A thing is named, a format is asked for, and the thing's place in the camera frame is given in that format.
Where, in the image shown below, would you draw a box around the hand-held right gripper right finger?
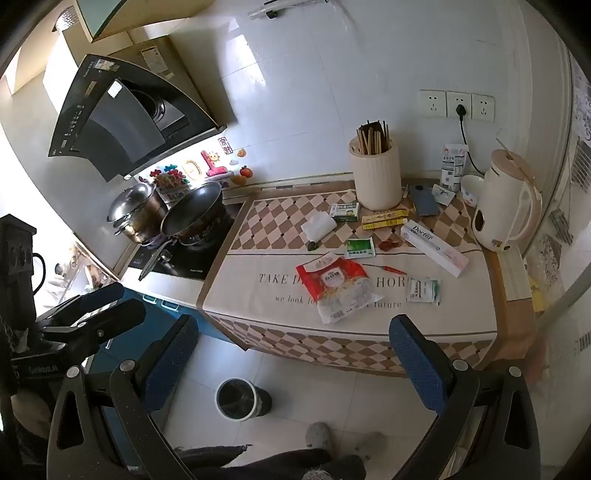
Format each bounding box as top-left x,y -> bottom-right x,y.
389,314 -> 541,480

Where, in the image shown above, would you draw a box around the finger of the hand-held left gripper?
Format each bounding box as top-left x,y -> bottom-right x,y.
38,282 -> 125,326
36,298 -> 147,367

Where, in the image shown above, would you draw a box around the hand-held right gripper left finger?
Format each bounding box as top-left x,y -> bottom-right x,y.
46,314 -> 218,480

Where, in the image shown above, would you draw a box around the black round trash bin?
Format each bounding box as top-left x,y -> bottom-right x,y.
215,378 -> 273,422

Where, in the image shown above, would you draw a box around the white paper napkin stack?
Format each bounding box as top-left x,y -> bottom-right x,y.
301,212 -> 338,241

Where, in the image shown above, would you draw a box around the teal kitchen cabinet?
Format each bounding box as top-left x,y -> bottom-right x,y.
88,286 -> 234,467

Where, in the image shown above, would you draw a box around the steel pot with lid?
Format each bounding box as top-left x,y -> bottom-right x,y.
107,183 -> 169,244

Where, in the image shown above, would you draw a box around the black induction cooktop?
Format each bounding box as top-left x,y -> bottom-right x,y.
127,203 -> 242,280

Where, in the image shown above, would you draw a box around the red white snack bag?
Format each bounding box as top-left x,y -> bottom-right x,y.
295,256 -> 373,324

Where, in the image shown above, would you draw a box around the long white toothpaste box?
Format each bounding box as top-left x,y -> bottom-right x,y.
399,220 -> 469,278

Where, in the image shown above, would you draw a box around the grey slipper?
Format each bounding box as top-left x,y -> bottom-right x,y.
307,422 -> 334,451

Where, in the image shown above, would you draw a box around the black frying wok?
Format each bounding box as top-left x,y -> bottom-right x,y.
139,182 -> 225,282

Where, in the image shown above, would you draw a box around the green white sachet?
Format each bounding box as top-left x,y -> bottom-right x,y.
345,237 -> 377,259

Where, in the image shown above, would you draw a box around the checkered table cloth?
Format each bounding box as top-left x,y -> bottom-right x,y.
196,181 -> 500,379

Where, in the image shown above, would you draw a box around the grey blue phone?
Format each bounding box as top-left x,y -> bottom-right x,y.
409,185 -> 442,217

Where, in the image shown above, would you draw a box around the green white medicine box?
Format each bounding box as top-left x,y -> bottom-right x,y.
330,202 -> 361,223

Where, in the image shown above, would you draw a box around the black range hood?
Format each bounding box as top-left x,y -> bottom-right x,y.
47,34 -> 228,183

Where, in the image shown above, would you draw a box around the cream electric kettle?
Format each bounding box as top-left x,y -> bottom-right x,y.
471,148 -> 543,253

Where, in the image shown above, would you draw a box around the small white bowl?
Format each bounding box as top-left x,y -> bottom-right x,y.
461,174 -> 485,207

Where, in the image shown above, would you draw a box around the cream ribbed chopstick holder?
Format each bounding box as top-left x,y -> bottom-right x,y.
348,136 -> 402,210

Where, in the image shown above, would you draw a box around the upright white medicine box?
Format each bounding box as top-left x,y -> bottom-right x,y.
438,144 -> 468,193

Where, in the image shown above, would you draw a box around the bundle of wooden chopsticks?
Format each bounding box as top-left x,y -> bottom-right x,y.
355,121 -> 391,155

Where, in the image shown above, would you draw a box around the colourful wall stickers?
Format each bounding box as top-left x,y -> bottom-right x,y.
148,135 -> 256,204

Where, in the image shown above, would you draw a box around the green wall cabinet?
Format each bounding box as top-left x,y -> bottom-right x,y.
74,0 -> 155,44

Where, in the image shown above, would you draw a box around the black plug and cable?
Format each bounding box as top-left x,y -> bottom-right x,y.
455,105 -> 485,177

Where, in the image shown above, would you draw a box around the white wall outlet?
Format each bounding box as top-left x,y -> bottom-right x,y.
418,90 -> 447,116
445,91 -> 472,119
471,93 -> 495,123

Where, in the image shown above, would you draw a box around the metal wall rail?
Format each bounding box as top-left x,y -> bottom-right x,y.
248,0 -> 320,20

